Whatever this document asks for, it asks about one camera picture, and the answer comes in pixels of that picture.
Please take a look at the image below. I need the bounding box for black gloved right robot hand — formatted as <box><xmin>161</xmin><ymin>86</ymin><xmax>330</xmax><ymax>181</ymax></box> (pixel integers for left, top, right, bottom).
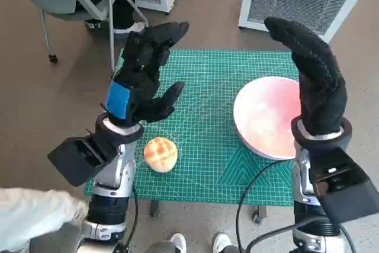
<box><xmin>264</xmin><ymin>17</ymin><xmax>348</xmax><ymax>137</ymax></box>

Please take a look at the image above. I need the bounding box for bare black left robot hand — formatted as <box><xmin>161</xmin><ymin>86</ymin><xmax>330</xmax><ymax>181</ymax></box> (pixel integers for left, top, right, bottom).
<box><xmin>100</xmin><ymin>21</ymin><xmax>190</xmax><ymax>128</ymax></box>

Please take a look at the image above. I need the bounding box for pink bowl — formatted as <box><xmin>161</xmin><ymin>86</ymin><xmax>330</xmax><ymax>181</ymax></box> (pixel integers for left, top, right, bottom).
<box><xmin>233</xmin><ymin>77</ymin><xmax>301</xmax><ymax>161</ymax></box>

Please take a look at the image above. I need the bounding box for round toy bread bun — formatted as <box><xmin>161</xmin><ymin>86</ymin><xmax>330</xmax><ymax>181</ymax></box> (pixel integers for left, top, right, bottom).
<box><xmin>143</xmin><ymin>137</ymin><xmax>179</xmax><ymax>173</ymax></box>

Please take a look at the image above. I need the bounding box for green cutting mat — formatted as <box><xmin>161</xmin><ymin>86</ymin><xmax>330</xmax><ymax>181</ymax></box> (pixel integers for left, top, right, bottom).
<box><xmin>84</xmin><ymin>48</ymin><xmax>300</xmax><ymax>207</ymax></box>

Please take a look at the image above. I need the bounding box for person in light clothing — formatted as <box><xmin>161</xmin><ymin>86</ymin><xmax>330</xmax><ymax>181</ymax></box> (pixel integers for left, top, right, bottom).
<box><xmin>0</xmin><ymin>187</ymin><xmax>89</xmax><ymax>253</ymax></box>

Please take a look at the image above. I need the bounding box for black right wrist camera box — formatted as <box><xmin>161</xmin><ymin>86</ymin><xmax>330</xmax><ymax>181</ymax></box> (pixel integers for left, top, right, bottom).
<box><xmin>310</xmin><ymin>146</ymin><xmax>379</xmax><ymax>224</ymax></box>

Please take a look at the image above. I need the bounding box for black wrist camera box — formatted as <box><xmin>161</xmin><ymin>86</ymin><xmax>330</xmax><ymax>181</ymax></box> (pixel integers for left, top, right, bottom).
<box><xmin>47</xmin><ymin>136</ymin><xmax>119</xmax><ymax>188</ymax></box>
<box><xmin>310</xmin><ymin>146</ymin><xmax>379</xmax><ymax>224</ymax></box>

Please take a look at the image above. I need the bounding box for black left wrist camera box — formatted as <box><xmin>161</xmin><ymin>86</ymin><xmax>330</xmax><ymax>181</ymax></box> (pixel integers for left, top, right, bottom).
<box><xmin>47</xmin><ymin>136</ymin><xmax>119</xmax><ymax>188</ymax></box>

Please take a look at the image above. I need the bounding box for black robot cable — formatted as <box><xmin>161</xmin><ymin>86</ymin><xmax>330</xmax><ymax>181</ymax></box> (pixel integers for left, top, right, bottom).
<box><xmin>235</xmin><ymin>158</ymin><xmax>297</xmax><ymax>251</ymax></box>
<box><xmin>123</xmin><ymin>186</ymin><xmax>140</xmax><ymax>253</ymax></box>
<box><xmin>245</xmin><ymin>217</ymin><xmax>358</xmax><ymax>253</ymax></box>

